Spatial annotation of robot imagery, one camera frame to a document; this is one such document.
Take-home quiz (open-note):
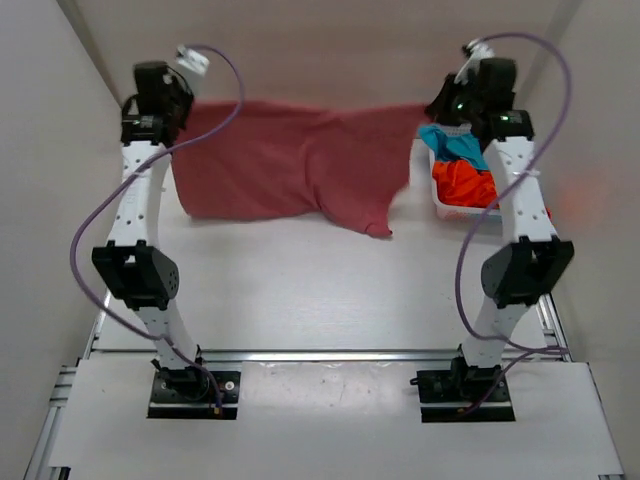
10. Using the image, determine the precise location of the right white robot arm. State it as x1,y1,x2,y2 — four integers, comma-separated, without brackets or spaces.
426,54,574,400

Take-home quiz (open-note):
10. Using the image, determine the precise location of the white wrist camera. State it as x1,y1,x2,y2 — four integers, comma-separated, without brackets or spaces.
174,45,209,77
454,39,495,85

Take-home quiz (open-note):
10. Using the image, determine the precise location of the pink t shirt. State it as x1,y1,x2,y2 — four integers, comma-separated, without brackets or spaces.
172,100,425,238

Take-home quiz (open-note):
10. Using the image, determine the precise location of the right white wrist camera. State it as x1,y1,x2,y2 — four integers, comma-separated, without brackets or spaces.
454,39,495,85

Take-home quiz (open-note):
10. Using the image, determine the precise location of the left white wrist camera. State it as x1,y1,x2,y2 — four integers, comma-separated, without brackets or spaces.
174,45,209,77

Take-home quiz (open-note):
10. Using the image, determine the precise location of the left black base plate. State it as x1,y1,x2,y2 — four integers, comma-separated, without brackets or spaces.
147,360,241,420

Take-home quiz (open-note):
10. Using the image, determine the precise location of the orange t shirt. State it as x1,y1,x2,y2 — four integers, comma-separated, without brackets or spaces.
431,159,552,221

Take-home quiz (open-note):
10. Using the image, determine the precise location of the teal t shirt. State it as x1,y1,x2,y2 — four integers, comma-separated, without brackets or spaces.
417,125,489,171

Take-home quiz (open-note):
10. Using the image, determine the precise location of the aluminium frame rail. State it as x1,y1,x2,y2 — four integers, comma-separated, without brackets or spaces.
26,317,630,479

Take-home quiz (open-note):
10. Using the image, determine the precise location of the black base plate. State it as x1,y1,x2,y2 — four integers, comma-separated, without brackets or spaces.
147,360,241,420
409,367,516,423

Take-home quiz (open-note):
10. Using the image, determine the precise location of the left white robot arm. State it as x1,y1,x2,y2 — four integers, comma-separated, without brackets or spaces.
92,58,210,400

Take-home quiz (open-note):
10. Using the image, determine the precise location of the white plastic basket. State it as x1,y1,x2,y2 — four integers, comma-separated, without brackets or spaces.
419,123,497,220

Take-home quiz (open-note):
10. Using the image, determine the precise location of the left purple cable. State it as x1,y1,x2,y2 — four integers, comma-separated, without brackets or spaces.
69,45,247,401

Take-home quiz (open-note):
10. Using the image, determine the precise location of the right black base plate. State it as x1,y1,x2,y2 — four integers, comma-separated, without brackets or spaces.
409,367,516,423

